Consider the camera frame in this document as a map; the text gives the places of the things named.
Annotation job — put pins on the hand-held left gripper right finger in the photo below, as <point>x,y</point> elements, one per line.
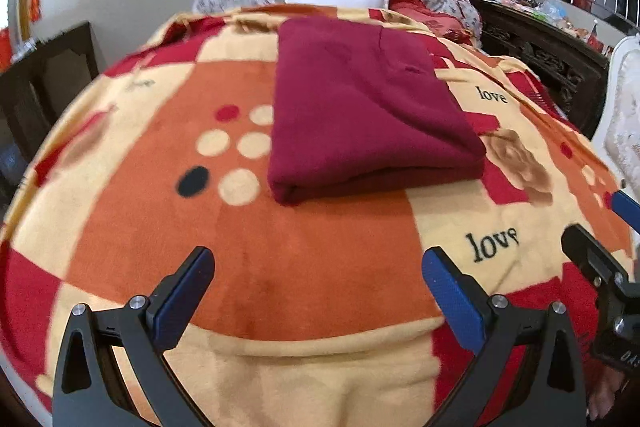
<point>452,302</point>

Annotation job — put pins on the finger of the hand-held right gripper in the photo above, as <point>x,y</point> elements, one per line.
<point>592,254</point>
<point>629,209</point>

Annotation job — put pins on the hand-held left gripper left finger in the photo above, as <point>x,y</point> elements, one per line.
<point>185,302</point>

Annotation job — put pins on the maroon knit sweater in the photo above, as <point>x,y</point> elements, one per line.
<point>370,107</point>

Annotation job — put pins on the person's right hand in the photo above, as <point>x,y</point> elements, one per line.
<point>607,399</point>

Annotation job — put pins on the orange red checked printed blanket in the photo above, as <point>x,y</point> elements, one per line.
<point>150,217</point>

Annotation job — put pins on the white ornate chair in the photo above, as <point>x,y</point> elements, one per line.
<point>622,117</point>

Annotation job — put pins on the clear plastic bag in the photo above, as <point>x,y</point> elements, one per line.
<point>547,7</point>

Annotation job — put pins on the dark wooden cabinet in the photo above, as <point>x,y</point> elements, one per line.
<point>45,82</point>

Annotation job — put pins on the red ruffled cloth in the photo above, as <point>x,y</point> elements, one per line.
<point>425,14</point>

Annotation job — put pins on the red wall decoration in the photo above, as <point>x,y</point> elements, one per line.
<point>35,7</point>

